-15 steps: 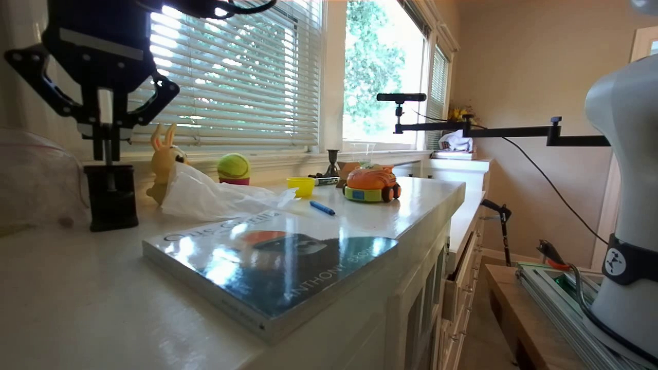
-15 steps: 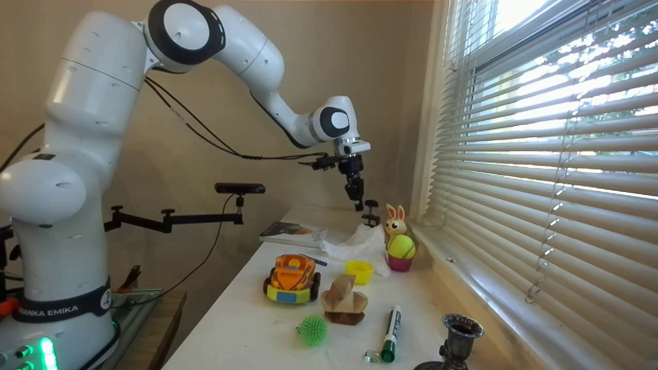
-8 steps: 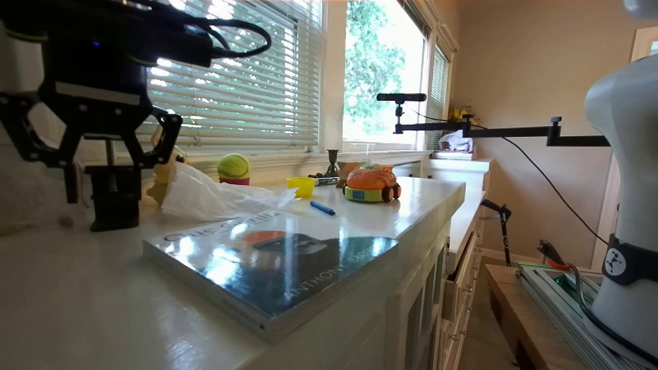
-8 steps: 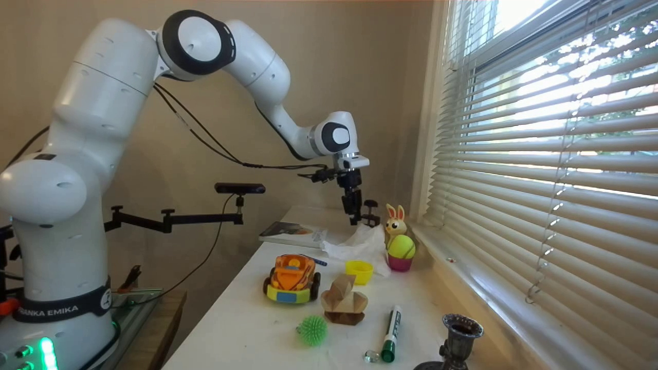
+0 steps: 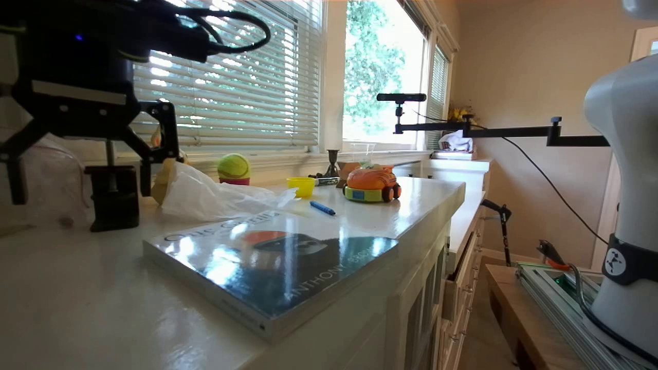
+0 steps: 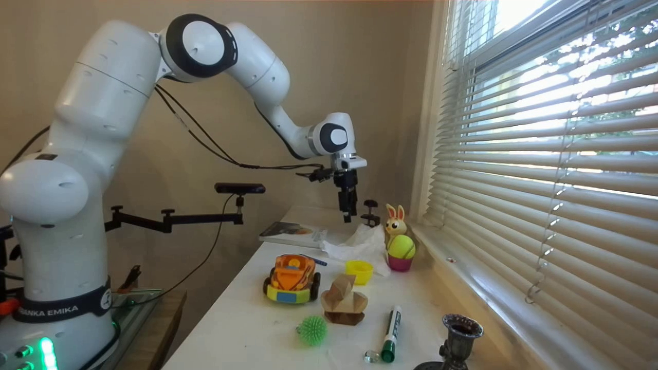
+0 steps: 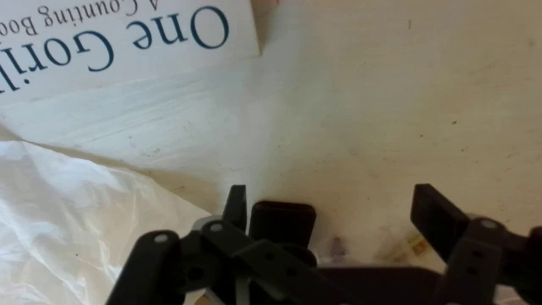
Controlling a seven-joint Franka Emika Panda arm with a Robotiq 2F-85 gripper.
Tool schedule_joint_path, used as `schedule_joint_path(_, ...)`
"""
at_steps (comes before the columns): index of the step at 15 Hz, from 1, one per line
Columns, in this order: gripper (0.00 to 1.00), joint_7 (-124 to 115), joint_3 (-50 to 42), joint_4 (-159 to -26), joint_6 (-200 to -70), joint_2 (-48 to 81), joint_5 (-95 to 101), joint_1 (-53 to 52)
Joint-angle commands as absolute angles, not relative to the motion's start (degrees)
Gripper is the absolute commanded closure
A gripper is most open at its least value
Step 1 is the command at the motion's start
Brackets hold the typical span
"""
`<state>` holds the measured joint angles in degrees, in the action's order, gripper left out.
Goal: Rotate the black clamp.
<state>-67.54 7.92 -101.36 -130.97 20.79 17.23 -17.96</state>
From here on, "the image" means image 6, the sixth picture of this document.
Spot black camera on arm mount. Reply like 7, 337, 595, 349
101, 181, 268, 237

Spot white crumpled paper bag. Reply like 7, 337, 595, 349
313, 225, 391, 277

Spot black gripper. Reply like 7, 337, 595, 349
300, 156, 368, 222

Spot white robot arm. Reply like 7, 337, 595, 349
0, 14, 367, 370

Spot orange toy car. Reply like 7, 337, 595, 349
264, 255, 321, 306

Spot green marker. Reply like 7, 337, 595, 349
364, 306, 402, 365

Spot green tennis ball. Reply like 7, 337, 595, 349
390, 235, 415, 260

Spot yellow bunny figurine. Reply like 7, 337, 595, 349
385, 206, 407, 238

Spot small yellow bowl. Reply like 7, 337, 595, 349
345, 260, 374, 286

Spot black clamp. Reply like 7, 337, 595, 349
362, 200, 381, 229

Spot green fuzzy ball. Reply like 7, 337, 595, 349
296, 314, 330, 347

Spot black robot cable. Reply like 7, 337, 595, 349
153, 85, 325, 174

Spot glossy picture book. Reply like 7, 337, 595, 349
259, 221, 317, 241

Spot white window blinds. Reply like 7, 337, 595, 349
426, 0, 658, 370

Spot pink cup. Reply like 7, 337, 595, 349
386, 258, 414, 272

